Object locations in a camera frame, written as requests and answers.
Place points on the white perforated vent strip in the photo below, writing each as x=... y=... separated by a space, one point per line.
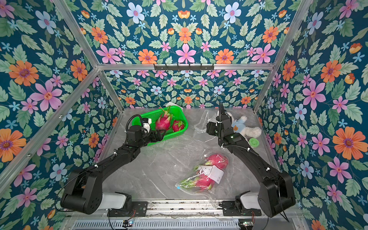
x=157 y=224

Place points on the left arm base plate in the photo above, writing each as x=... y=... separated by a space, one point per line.
x=130 y=209

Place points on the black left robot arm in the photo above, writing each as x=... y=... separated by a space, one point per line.
x=84 y=190

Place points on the white rectangular box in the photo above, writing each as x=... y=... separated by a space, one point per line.
x=172 y=104

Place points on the green plastic basket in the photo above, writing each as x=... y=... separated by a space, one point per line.
x=178 y=114

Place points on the pink dragon fruit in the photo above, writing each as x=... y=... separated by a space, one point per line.
x=178 y=125
x=199 y=181
x=164 y=120
x=218 y=160

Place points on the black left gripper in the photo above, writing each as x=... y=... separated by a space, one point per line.
x=158 y=138

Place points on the black hook rail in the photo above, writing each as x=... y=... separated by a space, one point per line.
x=184 y=67

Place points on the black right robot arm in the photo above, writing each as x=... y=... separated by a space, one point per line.
x=275 y=193

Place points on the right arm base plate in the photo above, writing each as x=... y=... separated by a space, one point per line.
x=235 y=208

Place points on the white teddy bear blue shirt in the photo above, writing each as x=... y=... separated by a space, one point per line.
x=239 y=126

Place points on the small green round lid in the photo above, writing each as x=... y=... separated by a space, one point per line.
x=254 y=143

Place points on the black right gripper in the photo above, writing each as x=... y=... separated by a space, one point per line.
x=219 y=121

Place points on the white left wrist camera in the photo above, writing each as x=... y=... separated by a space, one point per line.
x=146 y=127

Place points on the clear zip-top bag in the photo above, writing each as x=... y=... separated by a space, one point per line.
x=207 y=116
x=212 y=172

